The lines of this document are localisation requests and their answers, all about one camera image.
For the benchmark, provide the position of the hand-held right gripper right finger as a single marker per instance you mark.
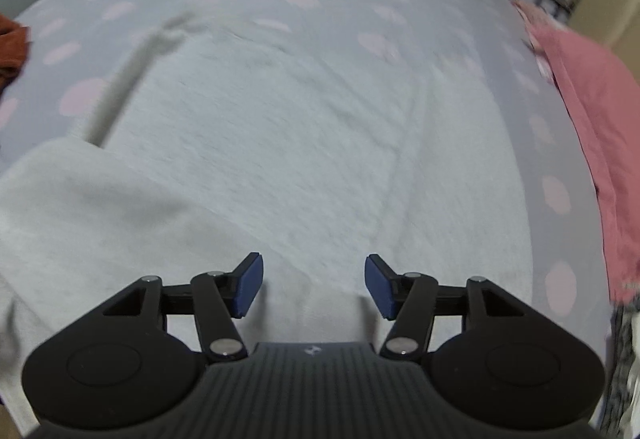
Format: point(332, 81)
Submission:
point(380, 286)

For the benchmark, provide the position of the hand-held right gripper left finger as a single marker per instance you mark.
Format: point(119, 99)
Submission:
point(247, 284)

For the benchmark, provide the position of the light grey sweatshirt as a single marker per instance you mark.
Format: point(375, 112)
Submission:
point(280, 129)

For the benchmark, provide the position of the pink patterned pillow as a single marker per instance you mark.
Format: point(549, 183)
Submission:
point(530, 14)

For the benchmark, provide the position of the orange-brown cloth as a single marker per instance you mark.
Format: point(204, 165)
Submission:
point(11, 49)

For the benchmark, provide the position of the beige padded headboard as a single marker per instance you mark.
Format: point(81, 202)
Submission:
point(610, 4)

